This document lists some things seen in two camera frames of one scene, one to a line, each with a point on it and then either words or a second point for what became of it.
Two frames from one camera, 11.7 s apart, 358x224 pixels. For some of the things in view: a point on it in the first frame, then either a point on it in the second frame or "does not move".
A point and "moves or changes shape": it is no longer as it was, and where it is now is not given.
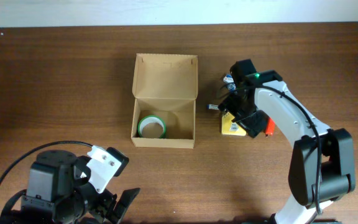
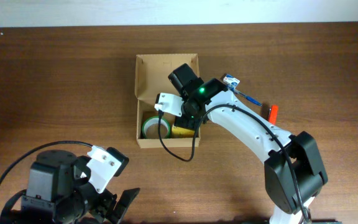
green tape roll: x=150 y=119 moves or changes shape
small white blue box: x=229 y=80 does not move
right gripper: x=239 y=112 to x=185 y=122
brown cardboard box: x=166 y=86 does not move
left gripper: x=108 y=203 does not move
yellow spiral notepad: x=229 y=127 moves or changes shape
